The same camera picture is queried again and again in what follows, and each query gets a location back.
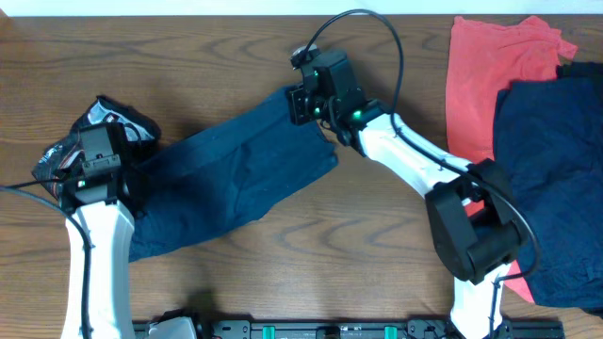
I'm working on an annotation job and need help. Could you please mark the navy blue shorts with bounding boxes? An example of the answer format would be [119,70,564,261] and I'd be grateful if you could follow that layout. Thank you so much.
[129,89,338,262]

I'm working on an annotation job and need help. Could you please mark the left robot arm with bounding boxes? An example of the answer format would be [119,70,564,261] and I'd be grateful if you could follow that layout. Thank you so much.
[58,123,198,339]

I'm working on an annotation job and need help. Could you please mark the right black cable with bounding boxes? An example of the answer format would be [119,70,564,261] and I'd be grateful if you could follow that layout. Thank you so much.
[301,8,542,339]

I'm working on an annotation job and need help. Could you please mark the left black cable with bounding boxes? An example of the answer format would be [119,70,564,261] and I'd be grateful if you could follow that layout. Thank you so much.
[0,178,93,339]

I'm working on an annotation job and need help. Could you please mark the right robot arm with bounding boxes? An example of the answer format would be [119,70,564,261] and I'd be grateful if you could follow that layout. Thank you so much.
[287,46,530,338]

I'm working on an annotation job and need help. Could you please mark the dark navy garment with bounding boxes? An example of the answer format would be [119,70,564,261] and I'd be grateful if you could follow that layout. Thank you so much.
[493,77,602,309]

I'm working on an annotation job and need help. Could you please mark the red orange shirt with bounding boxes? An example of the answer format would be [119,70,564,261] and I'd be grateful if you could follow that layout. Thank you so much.
[445,15,579,305]

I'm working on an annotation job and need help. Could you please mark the black garment at edge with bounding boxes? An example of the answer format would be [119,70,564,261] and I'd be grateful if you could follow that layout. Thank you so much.
[556,62,603,78]

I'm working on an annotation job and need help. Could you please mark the black cable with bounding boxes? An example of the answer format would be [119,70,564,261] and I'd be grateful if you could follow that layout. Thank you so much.
[0,178,93,339]
[301,8,542,339]

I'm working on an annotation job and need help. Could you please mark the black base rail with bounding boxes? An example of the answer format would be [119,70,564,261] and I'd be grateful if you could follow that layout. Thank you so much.
[131,318,565,339]

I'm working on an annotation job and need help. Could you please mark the black patterned folded shirt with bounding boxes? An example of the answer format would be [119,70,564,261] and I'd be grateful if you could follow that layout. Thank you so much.
[31,95,161,204]

